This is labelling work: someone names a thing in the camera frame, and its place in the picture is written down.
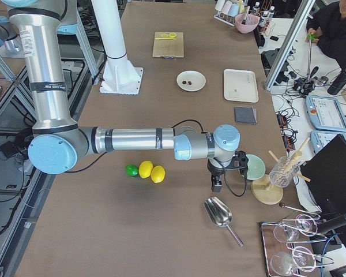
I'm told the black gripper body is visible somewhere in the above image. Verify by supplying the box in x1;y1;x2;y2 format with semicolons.
207;160;225;178

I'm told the cream round plate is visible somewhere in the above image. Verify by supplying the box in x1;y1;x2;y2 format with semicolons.
176;70;206;92

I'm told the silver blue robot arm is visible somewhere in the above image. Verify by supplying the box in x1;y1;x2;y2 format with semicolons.
6;1;247;192

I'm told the cream rectangular tray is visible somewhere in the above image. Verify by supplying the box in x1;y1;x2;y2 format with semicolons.
223;69;259;103

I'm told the metal ice scoop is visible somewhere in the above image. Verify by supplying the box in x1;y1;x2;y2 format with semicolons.
204;196;244;247

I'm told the light green bowl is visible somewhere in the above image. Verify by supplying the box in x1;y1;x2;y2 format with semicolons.
246;154;266;181

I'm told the wooden cup rack stand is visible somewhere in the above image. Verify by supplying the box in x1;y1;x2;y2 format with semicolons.
251;137;311;205

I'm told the yellow lemon front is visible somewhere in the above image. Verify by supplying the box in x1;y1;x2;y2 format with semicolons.
151;166;166;184

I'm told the clear textured glass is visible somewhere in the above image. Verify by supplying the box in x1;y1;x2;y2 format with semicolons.
269;156;299;188

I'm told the long bar spoon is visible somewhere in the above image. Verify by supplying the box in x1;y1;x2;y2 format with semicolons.
279;202;319;217

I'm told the grey folded cloth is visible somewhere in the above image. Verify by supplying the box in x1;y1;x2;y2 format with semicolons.
234;106;257;125

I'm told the yellow lemon near lime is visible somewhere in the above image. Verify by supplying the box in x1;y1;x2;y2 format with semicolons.
138;160;153;179

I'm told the green lime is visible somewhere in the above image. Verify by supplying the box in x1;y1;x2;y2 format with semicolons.
125;164;138;177

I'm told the metal wine glass rack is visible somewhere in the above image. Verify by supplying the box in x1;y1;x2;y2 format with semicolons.
259;213;334;276

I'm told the blue teach pendant lower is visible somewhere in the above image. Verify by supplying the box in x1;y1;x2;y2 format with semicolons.
310;130;340;154

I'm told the blue teach pendant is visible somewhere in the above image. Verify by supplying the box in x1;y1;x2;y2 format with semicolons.
310;130;340;154
305;95;346;133

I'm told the black monitor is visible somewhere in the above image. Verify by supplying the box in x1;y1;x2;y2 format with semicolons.
301;134;346;214

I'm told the blue teach pendant upper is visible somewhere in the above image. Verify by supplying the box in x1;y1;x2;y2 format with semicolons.
305;95;346;133

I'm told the wooden cutting board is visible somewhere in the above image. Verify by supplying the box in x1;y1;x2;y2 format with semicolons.
152;32;184;58

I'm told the yellow plastic knife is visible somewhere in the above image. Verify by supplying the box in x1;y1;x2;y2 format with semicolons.
154;37;176;40

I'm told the pastel cups rack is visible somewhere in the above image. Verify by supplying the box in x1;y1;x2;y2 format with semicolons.
214;0;245;26

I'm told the person in black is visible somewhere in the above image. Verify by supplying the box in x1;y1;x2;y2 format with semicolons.
306;1;346;69

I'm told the black gripper camera mount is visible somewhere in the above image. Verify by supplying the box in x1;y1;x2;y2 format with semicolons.
226;151;249;174

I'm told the white pedestal column base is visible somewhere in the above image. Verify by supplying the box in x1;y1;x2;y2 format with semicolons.
92;0;143;95

